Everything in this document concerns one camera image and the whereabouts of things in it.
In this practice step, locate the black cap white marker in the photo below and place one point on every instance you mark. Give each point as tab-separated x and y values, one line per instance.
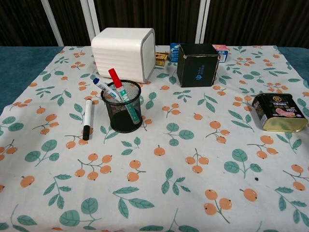
88	113

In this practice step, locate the black mesh pen holder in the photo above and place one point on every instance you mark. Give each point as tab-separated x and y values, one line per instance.
123	120

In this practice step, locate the red-capped white marker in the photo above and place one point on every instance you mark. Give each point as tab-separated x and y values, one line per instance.
115	78

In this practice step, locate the blue cap marker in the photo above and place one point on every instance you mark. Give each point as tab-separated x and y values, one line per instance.
102	85

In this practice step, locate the floral orange-fruit tablecloth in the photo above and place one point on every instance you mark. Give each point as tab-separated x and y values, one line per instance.
169	169

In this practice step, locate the small brown yellow box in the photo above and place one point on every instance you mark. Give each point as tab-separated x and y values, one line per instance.
161	58

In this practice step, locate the black cardboard cube box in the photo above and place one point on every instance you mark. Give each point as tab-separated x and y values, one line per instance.
196	70

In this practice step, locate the blue pink cookie box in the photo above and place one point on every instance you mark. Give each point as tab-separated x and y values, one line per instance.
174	54

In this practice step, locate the white plastic storage box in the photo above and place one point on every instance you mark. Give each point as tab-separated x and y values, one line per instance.
118	53

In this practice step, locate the black gold luncheon meat tin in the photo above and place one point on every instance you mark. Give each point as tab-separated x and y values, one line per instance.
280	111

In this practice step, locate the white partition post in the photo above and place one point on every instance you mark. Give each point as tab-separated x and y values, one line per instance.
203	21
91	19
53	23

